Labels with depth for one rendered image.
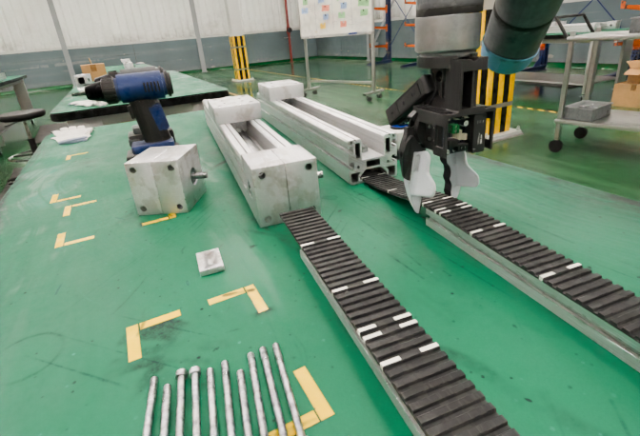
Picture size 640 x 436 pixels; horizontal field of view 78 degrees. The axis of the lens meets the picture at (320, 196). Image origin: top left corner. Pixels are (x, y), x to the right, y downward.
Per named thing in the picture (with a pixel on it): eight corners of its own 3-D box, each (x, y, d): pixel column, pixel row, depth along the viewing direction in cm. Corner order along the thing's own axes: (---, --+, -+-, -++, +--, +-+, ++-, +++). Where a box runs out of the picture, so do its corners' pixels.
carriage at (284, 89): (305, 105, 124) (303, 83, 122) (271, 109, 121) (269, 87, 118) (290, 99, 138) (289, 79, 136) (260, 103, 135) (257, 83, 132)
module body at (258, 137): (304, 195, 71) (299, 149, 68) (249, 207, 68) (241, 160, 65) (235, 120, 141) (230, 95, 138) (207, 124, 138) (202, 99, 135)
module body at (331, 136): (396, 175, 76) (396, 132, 73) (350, 185, 73) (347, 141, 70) (286, 112, 146) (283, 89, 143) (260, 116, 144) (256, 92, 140)
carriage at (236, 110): (264, 129, 97) (259, 101, 94) (218, 136, 94) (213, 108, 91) (250, 118, 111) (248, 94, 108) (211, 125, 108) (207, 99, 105)
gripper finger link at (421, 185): (418, 226, 51) (434, 157, 48) (395, 209, 57) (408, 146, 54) (438, 225, 52) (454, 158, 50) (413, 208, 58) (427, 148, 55)
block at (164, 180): (202, 211, 68) (190, 159, 64) (138, 215, 68) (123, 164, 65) (218, 189, 77) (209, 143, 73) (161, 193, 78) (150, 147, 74)
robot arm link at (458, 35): (403, 19, 48) (458, 14, 51) (403, 58, 50) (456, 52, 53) (440, 15, 42) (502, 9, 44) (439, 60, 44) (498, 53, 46)
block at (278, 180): (335, 210, 64) (330, 154, 60) (260, 227, 60) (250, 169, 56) (316, 192, 72) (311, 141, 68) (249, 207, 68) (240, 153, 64)
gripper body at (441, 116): (442, 165, 47) (446, 58, 42) (404, 148, 55) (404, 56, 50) (493, 153, 49) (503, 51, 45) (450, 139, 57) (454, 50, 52)
